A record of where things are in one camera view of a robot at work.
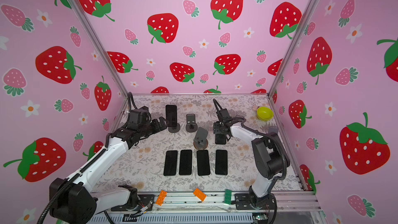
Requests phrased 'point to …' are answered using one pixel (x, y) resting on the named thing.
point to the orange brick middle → (200, 195)
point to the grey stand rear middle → (191, 126)
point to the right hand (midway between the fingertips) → (219, 127)
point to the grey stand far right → (273, 129)
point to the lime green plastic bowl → (265, 113)
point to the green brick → (228, 196)
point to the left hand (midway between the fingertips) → (163, 123)
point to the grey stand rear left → (174, 129)
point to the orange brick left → (160, 198)
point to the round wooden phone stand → (200, 140)
